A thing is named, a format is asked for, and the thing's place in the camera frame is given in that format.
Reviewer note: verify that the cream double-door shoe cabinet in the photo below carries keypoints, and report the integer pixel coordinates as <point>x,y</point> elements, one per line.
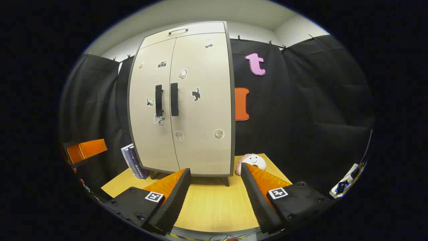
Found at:
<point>200,28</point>

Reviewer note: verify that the cream door with headphones sticker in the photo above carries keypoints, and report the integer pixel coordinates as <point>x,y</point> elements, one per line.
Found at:
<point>204,117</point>

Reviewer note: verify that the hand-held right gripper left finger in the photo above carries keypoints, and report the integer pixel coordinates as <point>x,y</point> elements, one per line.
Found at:
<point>172,204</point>

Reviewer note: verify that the pink and white plush toy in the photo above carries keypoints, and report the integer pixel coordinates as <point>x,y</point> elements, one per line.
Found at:
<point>255,160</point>

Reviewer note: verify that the black backdrop cloth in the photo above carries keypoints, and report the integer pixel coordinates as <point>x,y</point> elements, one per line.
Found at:
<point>301,117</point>

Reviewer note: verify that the row of black cloth clips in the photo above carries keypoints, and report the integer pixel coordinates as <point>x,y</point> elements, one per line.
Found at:
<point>238,37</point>

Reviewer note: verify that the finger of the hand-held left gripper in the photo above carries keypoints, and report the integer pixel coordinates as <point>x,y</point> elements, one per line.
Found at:
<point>87,150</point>

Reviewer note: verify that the dark blue book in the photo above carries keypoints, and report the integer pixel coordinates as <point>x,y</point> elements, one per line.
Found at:
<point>142,170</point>

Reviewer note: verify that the blue and white book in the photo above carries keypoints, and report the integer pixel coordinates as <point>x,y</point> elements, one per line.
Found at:
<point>132,160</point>

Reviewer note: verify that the white and blue clutter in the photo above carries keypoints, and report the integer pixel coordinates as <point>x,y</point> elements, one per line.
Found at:
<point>344,182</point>

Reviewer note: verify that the cream door with camera sticker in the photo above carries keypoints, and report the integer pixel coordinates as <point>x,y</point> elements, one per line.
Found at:
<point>143,134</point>

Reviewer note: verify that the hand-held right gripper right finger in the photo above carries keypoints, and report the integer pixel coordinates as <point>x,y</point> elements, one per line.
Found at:
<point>259,204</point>

